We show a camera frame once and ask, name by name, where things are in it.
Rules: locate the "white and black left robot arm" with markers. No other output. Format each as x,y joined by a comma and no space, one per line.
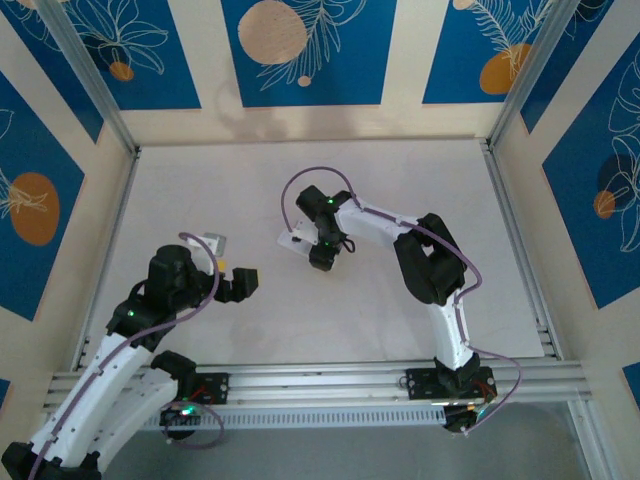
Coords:
120,370

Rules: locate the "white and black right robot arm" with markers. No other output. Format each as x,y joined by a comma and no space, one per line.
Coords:
375,227

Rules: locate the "black controller board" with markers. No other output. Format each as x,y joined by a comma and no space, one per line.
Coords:
457,422
175,415

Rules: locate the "aluminium table side rail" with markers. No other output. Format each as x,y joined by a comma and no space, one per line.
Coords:
504,200
113,240

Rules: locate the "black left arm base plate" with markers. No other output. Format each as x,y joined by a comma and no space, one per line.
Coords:
217,387

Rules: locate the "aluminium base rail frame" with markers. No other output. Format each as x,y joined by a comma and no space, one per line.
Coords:
320,380

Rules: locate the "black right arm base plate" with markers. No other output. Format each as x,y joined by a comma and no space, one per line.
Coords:
420,382

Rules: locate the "aluminium upright post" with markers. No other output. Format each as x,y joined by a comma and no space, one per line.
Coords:
90,65
540,60

